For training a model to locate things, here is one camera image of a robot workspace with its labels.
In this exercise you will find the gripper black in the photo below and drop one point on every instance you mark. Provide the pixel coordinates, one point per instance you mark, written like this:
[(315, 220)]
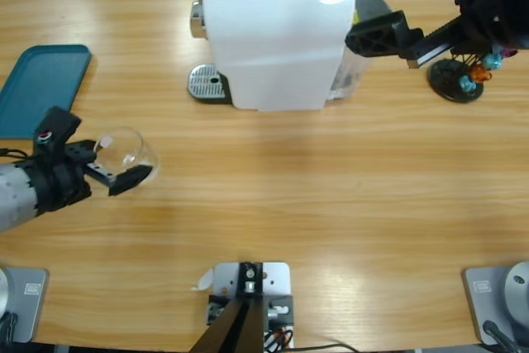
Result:
[(492, 1), (62, 179)]

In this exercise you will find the clear drinking glass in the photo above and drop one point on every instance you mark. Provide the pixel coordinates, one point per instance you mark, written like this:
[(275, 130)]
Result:
[(128, 148)]

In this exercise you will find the white capsule coffee machine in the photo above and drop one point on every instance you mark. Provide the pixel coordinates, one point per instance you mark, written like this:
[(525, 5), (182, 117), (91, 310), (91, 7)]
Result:
[(273, 47)]

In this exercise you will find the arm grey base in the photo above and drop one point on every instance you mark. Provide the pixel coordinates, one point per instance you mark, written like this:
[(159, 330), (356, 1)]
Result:
[(483, 303), (29, 307)]

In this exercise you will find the blue coffee capsule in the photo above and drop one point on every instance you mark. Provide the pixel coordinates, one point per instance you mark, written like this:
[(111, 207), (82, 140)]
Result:
[(467, 83)]

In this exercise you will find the orange coffee capsule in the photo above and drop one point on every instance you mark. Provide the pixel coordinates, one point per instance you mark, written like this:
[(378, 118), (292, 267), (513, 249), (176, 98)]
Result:
[(479, 73)]

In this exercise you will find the teal coffee capsule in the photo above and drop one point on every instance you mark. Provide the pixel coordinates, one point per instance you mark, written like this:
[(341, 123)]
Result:
[(492, 61)]

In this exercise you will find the purple coffee capsule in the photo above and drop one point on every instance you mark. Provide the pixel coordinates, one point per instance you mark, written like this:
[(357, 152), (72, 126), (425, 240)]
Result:
[(509, 52)]

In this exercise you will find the clear water tank dark lid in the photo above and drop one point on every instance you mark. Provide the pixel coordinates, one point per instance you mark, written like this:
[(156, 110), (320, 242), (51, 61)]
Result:
[(370, 3)]

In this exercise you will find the black capsule holder with rods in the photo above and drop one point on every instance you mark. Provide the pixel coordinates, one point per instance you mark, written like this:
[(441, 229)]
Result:
[(444, 78)]

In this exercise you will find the white tape tag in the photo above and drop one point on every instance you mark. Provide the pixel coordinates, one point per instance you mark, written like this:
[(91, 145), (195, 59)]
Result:
[(204, 280)]

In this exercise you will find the teal plastic tray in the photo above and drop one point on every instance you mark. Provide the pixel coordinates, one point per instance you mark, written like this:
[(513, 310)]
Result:
[(37, 84)]

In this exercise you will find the white block with dark post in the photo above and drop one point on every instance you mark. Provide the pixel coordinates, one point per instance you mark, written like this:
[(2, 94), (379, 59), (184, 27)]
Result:
[(274, 278)]

